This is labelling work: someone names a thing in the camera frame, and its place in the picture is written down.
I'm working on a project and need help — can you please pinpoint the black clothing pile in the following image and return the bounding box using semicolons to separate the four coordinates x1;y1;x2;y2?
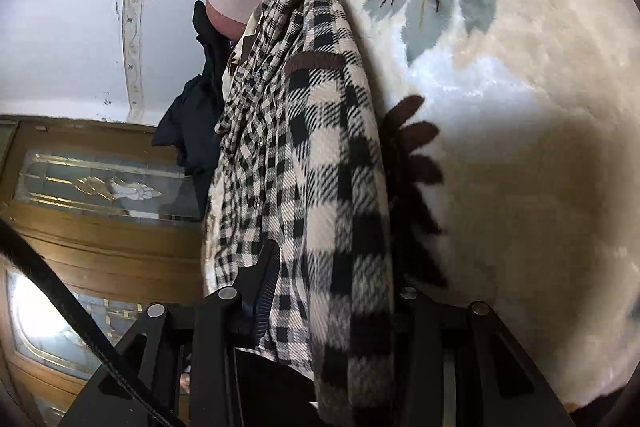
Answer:
151;1;236;223

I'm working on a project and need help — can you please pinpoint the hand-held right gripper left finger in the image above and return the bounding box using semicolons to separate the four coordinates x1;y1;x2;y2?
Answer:
75;238;282;427

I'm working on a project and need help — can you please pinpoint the black cable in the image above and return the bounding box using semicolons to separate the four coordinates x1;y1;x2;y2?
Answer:
0;219;186;427

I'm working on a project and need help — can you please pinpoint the wooden door with glass panes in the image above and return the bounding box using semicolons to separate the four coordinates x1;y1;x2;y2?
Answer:
0;114;216;427

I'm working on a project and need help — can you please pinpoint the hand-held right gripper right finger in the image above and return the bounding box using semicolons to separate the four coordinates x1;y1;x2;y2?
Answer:
395;287;576;427

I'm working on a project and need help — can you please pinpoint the black and cream checked coat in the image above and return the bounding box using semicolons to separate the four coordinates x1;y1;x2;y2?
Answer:
201;0;401;427

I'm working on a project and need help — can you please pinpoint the leaf print plush blanket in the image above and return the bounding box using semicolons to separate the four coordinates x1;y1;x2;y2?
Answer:
220;0;636;413

